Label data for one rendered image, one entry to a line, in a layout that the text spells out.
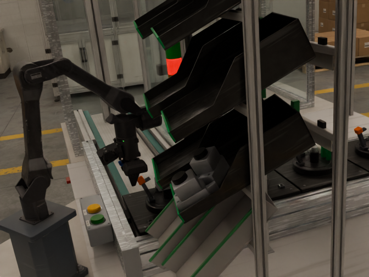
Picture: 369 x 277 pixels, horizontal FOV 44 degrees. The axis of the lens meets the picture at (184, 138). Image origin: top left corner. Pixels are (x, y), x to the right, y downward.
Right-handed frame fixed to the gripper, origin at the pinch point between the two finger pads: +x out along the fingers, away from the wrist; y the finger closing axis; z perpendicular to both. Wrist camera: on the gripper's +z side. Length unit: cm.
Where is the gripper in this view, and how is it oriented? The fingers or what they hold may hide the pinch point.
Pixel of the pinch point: (132, 175)
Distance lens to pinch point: 132.2
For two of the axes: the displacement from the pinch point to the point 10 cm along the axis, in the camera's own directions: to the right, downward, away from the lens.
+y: 3.1, 3.1, -9.0
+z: -9.5, 1.9, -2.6
